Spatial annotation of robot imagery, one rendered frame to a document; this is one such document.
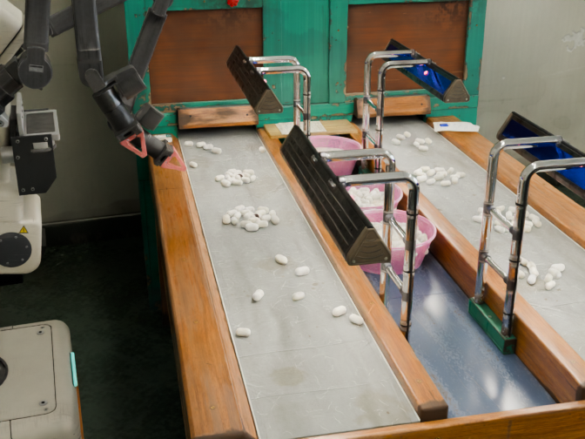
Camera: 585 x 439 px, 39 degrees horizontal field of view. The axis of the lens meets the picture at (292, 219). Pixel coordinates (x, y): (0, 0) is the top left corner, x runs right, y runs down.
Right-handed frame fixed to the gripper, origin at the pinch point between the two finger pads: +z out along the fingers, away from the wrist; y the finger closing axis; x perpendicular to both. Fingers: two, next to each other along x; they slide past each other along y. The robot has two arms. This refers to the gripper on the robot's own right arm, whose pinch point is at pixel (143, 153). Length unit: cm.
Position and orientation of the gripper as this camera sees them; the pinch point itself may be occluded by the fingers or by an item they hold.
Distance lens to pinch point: 215.6
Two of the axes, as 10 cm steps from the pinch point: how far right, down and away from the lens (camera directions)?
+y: -2.9, -3.8, 8.8
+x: -8.5, 5.2, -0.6
